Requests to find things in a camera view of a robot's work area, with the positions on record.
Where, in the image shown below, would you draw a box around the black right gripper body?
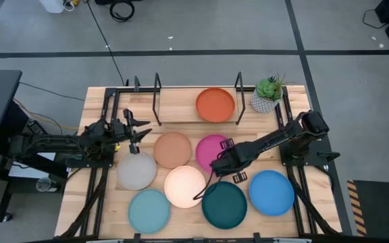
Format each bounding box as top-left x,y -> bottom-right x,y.
220,137 -> 259,184

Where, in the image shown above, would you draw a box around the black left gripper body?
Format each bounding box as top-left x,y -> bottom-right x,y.
113,108 -> 140,155

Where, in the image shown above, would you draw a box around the magenta plate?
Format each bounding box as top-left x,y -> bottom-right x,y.
195,134 -> 231,175

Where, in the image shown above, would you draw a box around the tan brown plate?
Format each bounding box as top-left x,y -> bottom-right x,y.
153,131 -> 192,169

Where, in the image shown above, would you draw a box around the dark teal plate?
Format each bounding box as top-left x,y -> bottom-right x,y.
201,181 -> 249,230

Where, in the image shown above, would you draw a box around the peach plate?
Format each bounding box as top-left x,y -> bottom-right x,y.
163,165 -> 207,209

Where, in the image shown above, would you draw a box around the light teal plate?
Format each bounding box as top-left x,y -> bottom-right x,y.
128,188 -> 172,235

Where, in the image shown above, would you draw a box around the grey plate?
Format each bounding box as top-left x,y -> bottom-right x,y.
116,151 -> 157,191

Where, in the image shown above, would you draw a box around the blue plate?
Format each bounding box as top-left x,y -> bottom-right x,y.
249,169 -> 296,217

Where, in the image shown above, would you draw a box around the white patterned plant pot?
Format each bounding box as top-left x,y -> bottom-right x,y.
250,88 -> 279,114

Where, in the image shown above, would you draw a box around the orange plate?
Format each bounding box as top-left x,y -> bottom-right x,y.
195,87 -> 236,124

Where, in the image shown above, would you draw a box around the green succulent plant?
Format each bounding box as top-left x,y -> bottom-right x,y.
255,72 -> 295,103

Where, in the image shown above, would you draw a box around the clear glass jar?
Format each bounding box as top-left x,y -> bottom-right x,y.
35,177 -> 60,193

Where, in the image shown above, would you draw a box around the white container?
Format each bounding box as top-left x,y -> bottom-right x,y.
38,0 -> 66,14

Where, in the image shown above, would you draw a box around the black mat hazard stripes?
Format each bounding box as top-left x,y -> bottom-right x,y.
346,180 -> 389,239

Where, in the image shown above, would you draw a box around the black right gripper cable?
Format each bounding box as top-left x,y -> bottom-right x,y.
192,173 -> 223,200

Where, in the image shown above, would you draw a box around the wooden shelf black metal frame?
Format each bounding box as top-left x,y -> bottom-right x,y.
152,72 -> 247,127

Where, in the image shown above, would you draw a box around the black metal table frame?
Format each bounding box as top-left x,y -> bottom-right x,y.
59,78 -> 342,243

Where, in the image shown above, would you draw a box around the yellow cable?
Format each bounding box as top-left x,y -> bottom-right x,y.
13,98 -> 80,131

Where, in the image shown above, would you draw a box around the long black floor cable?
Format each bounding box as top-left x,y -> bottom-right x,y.
85,0 -> 127,86

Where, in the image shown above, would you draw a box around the coiled black cable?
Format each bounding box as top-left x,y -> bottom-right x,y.
109,0 -> 136,23

